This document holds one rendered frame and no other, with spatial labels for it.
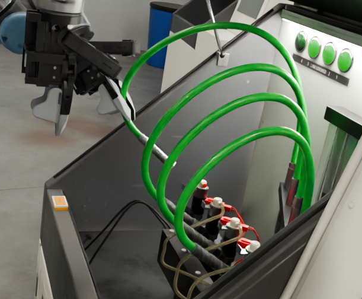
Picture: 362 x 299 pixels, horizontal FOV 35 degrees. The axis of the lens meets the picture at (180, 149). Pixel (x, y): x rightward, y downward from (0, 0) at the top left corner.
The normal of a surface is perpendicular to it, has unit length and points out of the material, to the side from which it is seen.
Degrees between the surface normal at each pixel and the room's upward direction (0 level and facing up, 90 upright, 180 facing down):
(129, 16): 90
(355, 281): 76
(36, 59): 90
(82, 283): 0
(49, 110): 93
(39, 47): 90
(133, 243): 0
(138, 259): 0
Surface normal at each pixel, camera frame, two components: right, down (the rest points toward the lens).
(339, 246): -0.87, -0.25
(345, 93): -0.93, -0.03
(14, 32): 0.37, 0.38
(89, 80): -0.24, 0.07
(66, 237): 0.16, -0.93
